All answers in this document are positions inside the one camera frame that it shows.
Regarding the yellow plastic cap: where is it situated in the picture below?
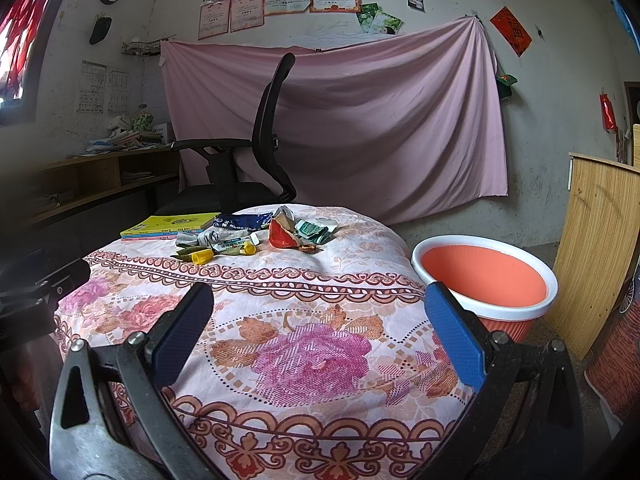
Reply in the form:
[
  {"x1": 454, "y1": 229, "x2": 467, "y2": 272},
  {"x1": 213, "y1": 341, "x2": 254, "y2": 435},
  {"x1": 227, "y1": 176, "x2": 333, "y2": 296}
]
[{"x1": 190, "y1": 249, "x2": 215, "y2": 266}]

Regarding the grey white wrapper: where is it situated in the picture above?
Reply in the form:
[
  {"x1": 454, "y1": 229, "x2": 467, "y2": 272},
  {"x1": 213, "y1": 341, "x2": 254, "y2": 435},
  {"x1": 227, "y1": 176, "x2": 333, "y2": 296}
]
[{"x1": 176, "y1": 226, "x2": 250, "y2": 249}]

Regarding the blue foil snack wrapper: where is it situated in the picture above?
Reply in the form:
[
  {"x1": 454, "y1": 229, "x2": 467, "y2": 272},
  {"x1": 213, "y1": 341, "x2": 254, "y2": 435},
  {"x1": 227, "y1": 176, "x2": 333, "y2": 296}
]
[{"x1": 212, "y1": 212, "x2": 272, "y2": 232}]

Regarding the red torn wrapper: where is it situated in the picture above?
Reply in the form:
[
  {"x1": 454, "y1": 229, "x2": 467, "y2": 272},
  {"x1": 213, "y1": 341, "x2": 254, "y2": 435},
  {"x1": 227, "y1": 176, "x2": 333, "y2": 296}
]
[{"x1": 268, "y1": 219, "x2": 299, "y2": 249}]

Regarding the green white packet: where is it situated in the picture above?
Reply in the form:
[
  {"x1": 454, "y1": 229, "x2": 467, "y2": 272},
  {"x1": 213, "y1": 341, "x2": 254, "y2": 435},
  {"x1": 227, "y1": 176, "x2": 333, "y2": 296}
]
[{"x1": 295, "y1": 219, "x2": 338, "y2": 245}]

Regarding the brown round snack piece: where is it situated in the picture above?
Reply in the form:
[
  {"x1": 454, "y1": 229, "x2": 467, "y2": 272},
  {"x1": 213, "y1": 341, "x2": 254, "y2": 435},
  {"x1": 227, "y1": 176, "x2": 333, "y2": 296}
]
[{"x1": 298, "y1": 244, "x2": 318, "y2": 254}]

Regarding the orange white trash basin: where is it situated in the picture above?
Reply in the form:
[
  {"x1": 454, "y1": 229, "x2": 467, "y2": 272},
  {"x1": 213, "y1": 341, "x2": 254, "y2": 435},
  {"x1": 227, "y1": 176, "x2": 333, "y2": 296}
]
[{"x1": 411, "y1": 235, "x2": 559, "y2": 342}]

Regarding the wooden desk shelf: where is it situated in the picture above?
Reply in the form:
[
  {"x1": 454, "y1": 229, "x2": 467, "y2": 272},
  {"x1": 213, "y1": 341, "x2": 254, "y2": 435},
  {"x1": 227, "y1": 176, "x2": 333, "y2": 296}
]
[{"x1": 29, "y1": 148, "x2": 180, "y2": 226}]

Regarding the yellow book stack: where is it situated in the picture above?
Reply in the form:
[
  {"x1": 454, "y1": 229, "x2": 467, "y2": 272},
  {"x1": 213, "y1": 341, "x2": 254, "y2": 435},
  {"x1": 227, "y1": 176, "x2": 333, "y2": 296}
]
[{"x1": 120, "y1": 212, "x2": 218, "y2": 240}]

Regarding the wooden cabinet board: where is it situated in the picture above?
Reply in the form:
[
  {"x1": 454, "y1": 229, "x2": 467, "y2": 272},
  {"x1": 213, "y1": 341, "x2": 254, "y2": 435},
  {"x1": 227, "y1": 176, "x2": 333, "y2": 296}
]
[{"x1": 546, "y1": 153, "x2": 639, "y2": 360}]

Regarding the black office chair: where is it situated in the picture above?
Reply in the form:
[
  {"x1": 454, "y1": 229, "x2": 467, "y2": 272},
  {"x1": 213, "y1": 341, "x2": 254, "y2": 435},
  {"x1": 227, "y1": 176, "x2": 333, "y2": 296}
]
[{"x1": 155, "y1": 52, "x2": 298, "y2": 216}]

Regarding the pink hanging sheet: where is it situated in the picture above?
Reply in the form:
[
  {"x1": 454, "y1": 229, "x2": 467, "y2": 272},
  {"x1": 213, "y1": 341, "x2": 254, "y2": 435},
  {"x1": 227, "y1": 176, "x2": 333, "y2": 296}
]
[{"x1": 160, "y1": 18, "x2": 509, "y2": 224}]

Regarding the red hanging wall ornament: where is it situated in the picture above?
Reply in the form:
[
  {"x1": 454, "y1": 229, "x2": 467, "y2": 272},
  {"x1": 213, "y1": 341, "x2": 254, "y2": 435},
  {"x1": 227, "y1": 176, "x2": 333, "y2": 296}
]
[{"x1": 599, "y1": 93, "x2": 617, "y2": 132}]

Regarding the red paper wall sign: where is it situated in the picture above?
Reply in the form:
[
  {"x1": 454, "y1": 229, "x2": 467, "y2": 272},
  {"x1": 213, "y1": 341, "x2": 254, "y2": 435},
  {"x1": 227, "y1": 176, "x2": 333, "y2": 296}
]
[{"x1": 490, "y1": 6, "x2": 533, "y2": 58}]

